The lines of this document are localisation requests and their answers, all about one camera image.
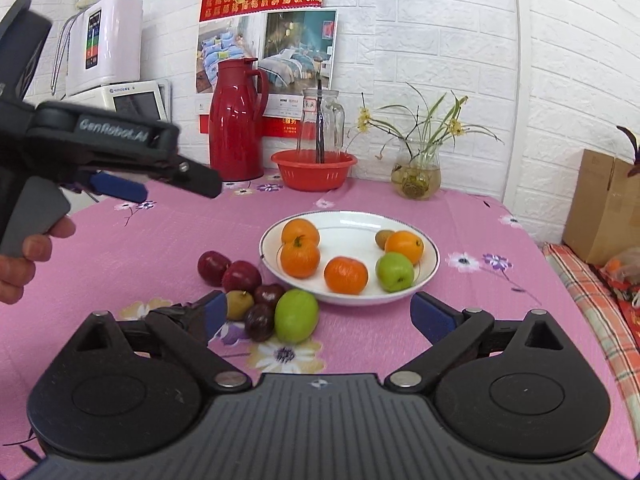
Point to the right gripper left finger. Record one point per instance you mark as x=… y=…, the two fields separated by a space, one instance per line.
x=183 y=332

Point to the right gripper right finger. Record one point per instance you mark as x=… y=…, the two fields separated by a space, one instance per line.
x=455 y=338

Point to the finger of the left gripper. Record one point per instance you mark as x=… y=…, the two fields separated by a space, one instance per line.
x=109 y=185

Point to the large red plum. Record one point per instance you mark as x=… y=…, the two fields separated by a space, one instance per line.
x=212 y=266

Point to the small green apple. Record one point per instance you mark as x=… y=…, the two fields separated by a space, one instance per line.
x=394 y=272

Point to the large green mango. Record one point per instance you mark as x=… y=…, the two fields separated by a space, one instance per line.
x=296 y=316

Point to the brown kiwi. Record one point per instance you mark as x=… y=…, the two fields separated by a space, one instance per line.
x=381 y=237

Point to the smooth orange mandarin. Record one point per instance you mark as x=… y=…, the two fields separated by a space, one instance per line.
x=346 y=276

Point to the orange mandarin with leaf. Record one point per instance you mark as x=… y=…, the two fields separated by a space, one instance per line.
x=300 y=257

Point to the person's left hand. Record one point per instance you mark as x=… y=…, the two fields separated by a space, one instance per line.
x=16 y=273

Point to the yellow-brown kiwi on table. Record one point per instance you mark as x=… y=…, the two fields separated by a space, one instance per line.
x=238 y=303

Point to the dark plum near mango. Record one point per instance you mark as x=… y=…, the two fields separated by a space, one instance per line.
x=259 y=322

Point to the dark small plum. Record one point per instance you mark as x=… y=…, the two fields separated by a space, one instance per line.
x=268 y=294

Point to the white water dispenser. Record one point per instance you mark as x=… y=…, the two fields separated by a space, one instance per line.
x=149 y=99

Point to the orange in plate right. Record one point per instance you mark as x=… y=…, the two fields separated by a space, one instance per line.
x=407 y=244

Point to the orange in plate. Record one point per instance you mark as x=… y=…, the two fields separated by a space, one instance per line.
x=300 y=228
x=407 y=244

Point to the white water purifier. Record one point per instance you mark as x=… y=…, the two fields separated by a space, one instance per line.
x=98 y=46

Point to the orange in plate left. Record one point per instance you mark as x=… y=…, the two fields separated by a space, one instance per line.
x=300 y=228

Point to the red thermos jug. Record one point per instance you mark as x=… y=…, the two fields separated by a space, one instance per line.
x=239 y=102

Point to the plaid cushion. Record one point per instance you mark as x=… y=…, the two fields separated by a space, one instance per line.
x=602 y=312

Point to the glass vase with plant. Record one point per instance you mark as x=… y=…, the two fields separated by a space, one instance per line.
x=407 y=137

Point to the cardboard box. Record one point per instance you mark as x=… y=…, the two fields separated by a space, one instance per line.
x=604 y=216

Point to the red plastic basket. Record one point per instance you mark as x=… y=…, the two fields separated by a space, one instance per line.
x=300 y=172

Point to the black stirring stick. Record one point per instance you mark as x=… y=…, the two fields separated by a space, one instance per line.
x=320 y=149

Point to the clear glass pitcher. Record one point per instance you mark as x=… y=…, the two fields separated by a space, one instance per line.
x=333 y=122

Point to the wall calendar poster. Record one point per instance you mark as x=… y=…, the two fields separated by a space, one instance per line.
x=292 y=41

